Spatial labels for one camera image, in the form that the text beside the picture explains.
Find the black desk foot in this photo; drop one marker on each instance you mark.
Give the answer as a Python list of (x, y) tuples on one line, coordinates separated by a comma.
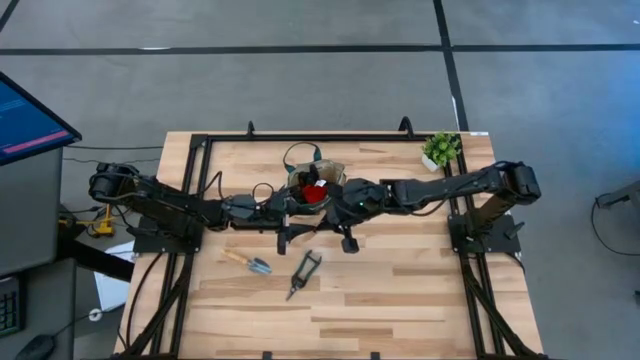
[(100, 261)]

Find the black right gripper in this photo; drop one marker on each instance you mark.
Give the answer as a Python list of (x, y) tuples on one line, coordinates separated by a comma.
[(350, 210)]

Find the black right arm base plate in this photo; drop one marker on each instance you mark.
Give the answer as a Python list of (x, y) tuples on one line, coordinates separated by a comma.
[(490, 246)]

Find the dark green garden snips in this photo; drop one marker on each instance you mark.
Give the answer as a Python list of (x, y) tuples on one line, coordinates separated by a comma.
[(299, 282)]

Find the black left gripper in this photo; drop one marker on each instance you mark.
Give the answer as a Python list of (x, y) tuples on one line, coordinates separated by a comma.
[(265, 215)]

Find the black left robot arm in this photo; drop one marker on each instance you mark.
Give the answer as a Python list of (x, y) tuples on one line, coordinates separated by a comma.
[(165, 205)]

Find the black keyboard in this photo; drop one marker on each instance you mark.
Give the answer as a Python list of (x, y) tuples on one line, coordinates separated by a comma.
[(10, 310)]

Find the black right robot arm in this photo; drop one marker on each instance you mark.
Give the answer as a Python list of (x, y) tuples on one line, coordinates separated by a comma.
[(450, 187)]

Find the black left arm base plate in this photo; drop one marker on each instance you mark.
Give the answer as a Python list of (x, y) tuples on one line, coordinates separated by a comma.
[(150, 242)]

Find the beige green canvas gardening bag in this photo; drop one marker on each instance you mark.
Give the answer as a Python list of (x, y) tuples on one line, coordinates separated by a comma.
[(332, 171)]

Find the black computer mouse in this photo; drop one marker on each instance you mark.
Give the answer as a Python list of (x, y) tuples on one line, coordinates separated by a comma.
[(36, 347)]

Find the red black gardening glove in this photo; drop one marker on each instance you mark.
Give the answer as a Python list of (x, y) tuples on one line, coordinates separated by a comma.
[(314, 194)]

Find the grey cabinet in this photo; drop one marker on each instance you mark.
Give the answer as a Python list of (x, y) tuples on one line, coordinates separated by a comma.
[(25, 210)]

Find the green plant in white pot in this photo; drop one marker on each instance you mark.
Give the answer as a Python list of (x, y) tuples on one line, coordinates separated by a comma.
[(441, 149)]

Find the blue screen monitor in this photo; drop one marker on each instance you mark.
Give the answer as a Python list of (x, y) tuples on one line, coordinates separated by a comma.
[(25, 120)]

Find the black table edge hook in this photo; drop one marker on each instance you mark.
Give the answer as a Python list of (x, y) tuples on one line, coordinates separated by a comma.
[(250, 129), (406, 125)]

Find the white paper sheet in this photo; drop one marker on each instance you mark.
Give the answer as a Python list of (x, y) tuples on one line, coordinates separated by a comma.
[(112, 295)]

